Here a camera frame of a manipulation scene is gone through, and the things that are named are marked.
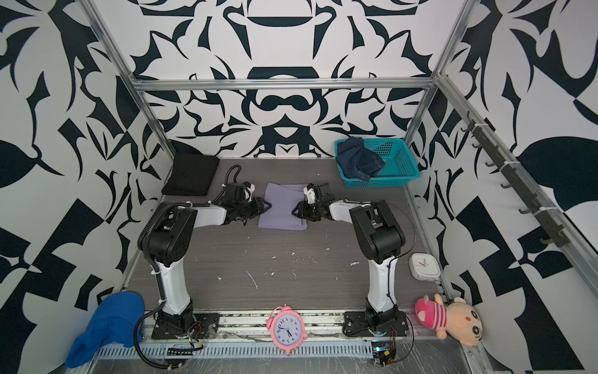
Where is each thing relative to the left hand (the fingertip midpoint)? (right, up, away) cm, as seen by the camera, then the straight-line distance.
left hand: (270, 202), depth 99 cm
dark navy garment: (+37, +18, +1) cm, 41 cm away
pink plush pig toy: (+59, -32, -30) cm, 73 cm away
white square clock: (+57, -22, -15) cm, 63 cm away
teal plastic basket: (+61, +16, +15) cm, 65 cm away
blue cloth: (-43, -34, -27) cm, 61 cm away
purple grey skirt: (+6, +1, +1) cm, 6 cm away
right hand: (+11, -3, -1) cm, 12 cm away
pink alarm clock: (+9, -36, -28) cm, 46 cm away
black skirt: (-39, +12, +14) cm, 44 cm away
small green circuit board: (+38, -43, -28) cm, 64 cm away
